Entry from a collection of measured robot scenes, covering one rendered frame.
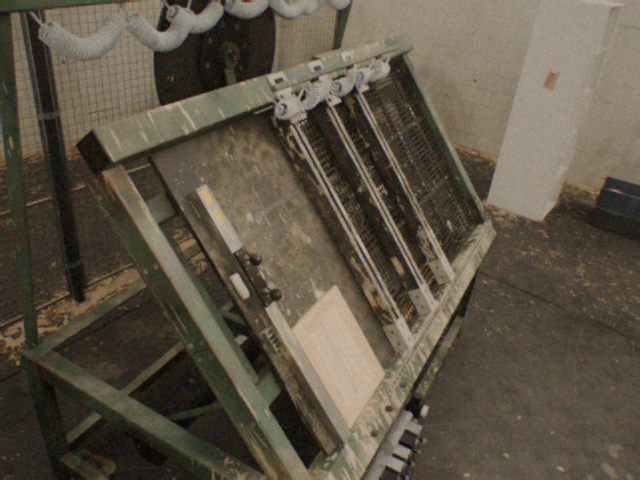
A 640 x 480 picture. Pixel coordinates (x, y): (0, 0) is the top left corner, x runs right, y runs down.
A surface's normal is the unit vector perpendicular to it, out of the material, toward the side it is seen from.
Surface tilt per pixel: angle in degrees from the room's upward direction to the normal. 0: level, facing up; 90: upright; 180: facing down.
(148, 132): 51
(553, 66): 90
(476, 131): 90
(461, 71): 90
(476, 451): 0
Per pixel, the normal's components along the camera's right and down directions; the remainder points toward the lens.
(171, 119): 0.74, -0.29
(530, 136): -0.59, 0.36
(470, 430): 0.10, -0.86
